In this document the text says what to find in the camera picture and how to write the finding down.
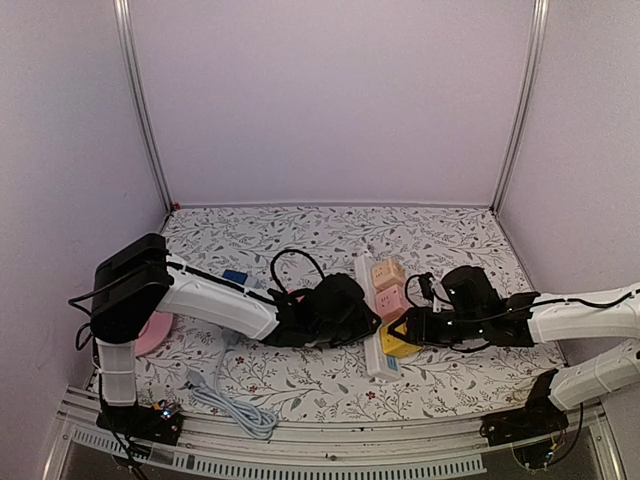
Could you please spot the floral patterned table mat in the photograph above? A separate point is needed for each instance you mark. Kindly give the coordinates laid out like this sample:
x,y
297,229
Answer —
x,y
294,246

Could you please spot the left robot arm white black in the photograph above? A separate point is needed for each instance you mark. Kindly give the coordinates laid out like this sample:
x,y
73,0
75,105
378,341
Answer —
x,y
145,277

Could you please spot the white power strip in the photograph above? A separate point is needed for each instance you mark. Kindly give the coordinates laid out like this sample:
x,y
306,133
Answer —
x,y
378,365

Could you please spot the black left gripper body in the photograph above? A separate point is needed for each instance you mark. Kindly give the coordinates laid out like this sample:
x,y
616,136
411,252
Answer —
x,y
338,334

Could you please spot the aluminium frame post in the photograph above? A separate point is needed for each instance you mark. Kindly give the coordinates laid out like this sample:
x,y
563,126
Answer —
x,y
124,26
533,57

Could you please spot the pink saucer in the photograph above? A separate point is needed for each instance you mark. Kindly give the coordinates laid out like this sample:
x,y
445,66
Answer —
x,y
153,333

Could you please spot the grey-blue power strip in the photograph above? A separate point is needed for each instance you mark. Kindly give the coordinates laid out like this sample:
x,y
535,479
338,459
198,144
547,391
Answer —
x,y
230,332

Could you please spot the small pink adapter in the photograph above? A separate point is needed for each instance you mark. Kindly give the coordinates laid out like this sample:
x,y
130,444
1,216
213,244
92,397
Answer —
x,y
297,295

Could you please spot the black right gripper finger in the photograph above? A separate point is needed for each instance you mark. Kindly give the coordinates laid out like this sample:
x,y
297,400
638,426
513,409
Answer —
x,y
400,337
405,324

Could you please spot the front aluminium rail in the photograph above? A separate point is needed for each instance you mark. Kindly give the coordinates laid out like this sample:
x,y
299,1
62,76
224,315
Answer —
x,y
215,447

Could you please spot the pink cube socket plug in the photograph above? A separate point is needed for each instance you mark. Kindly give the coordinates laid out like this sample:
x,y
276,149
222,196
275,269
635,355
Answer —
x,y
390,303

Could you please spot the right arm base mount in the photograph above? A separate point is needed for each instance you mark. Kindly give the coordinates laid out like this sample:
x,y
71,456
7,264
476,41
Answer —
x,y
537,417

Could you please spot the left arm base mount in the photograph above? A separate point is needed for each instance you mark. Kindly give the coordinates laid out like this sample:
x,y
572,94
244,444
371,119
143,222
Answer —
x,y
160,423

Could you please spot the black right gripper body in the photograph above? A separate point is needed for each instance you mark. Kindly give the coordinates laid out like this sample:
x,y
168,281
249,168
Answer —
x,y
466,327

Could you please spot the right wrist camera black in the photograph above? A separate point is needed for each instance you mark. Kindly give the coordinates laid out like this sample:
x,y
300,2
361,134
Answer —
x,y
426,282

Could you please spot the yellow cube socket plug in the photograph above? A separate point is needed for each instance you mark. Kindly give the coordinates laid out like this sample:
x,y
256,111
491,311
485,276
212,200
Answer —
x,y
396,349

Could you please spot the left aluminium frame post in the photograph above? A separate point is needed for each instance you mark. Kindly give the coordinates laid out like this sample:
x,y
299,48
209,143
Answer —
x,y
124,26

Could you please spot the right aluminium frame post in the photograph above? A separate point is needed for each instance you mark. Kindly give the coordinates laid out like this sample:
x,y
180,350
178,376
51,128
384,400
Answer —
x,y
533,57

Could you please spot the dark blue cube socket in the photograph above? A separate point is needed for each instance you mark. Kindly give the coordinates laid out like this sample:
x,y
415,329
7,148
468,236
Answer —
x,y
235,276

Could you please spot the beige cube socket plug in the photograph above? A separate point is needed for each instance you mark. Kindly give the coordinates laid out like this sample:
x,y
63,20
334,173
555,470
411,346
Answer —
x,y
386,274

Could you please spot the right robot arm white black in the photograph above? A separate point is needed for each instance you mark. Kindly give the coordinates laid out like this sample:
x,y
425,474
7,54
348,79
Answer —
x,y
474,310

